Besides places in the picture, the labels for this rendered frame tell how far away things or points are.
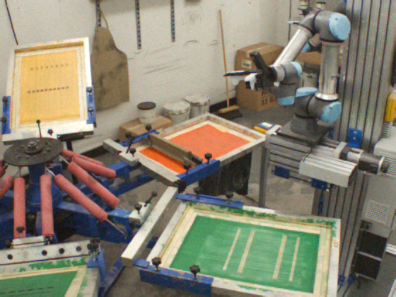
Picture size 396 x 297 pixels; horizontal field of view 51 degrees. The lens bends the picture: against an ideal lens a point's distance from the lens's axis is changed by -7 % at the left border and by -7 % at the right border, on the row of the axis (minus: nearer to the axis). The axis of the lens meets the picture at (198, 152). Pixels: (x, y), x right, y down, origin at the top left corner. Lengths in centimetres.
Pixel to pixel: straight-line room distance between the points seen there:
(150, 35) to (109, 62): 62
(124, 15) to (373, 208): 322
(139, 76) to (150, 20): 63
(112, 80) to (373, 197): 304
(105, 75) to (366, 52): 299
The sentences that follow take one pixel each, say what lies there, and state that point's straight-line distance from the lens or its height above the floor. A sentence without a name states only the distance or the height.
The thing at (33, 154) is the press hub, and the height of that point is 131.
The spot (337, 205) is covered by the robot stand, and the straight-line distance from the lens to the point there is 265.
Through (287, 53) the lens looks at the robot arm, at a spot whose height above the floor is 170.
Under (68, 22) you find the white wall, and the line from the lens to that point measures 436.
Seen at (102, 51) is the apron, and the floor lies 116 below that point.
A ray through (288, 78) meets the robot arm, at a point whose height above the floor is 164.
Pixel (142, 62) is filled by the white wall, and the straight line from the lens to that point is 492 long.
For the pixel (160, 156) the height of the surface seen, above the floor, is 96.
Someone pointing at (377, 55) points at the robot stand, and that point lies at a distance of 226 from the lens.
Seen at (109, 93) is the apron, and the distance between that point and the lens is 468.
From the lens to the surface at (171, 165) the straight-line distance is 261.
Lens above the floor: 221
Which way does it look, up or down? 27 degrees down
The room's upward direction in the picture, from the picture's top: 1 degrees counter-clockwise
